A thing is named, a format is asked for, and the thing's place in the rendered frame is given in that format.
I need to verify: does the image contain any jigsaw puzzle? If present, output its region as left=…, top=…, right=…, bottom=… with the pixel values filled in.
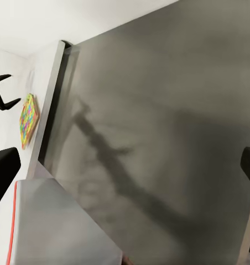
left=19, top=94, right=39, bottom=150

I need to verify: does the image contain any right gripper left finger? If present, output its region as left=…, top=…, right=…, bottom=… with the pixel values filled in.
left=0, top=147, right=21, bottom=201

